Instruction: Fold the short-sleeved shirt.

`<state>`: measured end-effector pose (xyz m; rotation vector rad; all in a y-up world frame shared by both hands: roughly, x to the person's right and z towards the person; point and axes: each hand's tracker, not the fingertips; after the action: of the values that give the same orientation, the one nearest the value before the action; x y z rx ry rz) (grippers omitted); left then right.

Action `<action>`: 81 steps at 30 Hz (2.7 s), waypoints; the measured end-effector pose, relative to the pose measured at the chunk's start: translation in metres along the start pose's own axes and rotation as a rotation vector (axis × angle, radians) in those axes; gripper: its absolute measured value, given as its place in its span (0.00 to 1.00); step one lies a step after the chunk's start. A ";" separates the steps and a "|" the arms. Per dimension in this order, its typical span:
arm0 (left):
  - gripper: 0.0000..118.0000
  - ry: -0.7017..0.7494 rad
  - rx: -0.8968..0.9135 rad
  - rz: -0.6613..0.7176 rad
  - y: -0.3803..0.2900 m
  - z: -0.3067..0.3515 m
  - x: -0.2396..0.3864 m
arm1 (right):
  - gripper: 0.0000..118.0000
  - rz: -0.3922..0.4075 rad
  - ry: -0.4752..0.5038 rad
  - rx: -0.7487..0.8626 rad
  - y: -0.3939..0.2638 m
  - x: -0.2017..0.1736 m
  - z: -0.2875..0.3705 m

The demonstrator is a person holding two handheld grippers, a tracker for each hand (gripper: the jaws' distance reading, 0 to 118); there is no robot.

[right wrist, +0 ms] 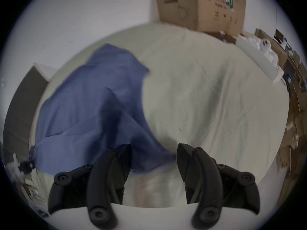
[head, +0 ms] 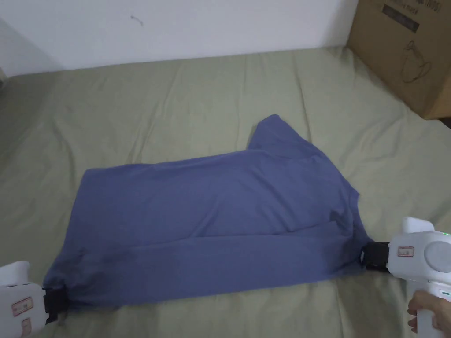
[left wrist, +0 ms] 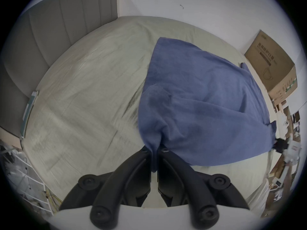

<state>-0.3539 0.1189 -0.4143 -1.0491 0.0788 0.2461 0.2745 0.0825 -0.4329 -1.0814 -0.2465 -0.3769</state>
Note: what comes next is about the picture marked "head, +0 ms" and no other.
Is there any person's right hand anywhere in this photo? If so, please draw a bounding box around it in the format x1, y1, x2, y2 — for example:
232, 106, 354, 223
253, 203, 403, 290
407, 290, 451, 338

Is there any bed with pale green sheet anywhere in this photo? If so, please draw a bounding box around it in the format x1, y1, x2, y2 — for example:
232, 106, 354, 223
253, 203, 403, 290
0, 45, 451, 338

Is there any brown cardboard carton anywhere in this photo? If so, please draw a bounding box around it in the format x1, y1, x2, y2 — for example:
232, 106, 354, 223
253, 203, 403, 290
347, 0, 451, 120

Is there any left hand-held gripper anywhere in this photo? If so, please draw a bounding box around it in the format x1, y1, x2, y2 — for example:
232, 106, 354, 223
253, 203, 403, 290
0, 260, 70, 338

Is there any blue shirt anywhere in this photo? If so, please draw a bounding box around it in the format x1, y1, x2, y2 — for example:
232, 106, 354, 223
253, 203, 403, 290
43, 113, 375, 308

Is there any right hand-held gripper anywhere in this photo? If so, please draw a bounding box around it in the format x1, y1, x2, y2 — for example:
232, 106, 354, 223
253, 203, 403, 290
361, 217, 451, 338

